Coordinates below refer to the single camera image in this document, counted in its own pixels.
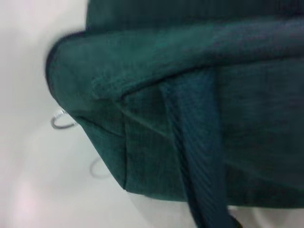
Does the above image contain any dark teal fabric bag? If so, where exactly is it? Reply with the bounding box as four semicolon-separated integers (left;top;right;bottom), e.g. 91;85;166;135
45;0;304;228

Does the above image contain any metal zipper pull ring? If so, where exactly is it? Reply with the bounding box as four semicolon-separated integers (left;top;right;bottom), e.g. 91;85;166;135
51;108;78;130

